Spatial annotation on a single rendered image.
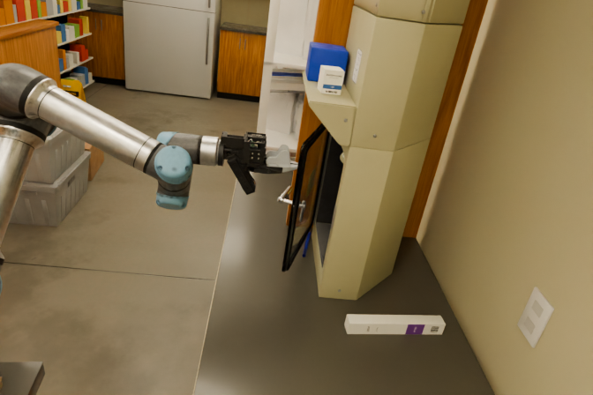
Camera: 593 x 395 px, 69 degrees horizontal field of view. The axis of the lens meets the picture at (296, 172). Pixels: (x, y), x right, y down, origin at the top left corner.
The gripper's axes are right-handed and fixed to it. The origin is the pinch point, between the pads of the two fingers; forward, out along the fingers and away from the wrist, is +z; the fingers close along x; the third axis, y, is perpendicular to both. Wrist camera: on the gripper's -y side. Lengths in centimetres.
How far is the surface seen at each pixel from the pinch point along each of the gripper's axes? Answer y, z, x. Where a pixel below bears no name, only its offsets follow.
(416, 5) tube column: 43.2, 19.8, -5.4
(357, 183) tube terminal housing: 0.3, 15.6, -6.3
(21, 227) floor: -131, -159, 146
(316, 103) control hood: 19.6, 1.9, -6.2
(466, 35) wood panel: 36, 48, 31
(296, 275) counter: -37.1, 5.3, 2.6
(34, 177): -95, -149, 150
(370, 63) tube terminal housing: 30.1, 12.4, -6.2
